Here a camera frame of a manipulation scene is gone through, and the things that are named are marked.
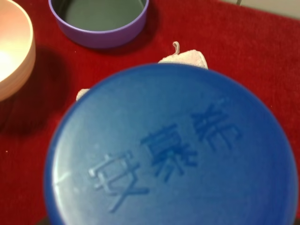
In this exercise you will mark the blue-capped white bottle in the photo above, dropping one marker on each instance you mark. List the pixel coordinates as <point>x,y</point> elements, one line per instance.
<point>170,144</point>

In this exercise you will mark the purple frying pan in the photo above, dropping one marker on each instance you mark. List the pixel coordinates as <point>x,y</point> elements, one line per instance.
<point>100,24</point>

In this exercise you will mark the red velvet tablecloth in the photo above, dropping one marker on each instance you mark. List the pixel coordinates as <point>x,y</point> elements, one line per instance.
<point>257,49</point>

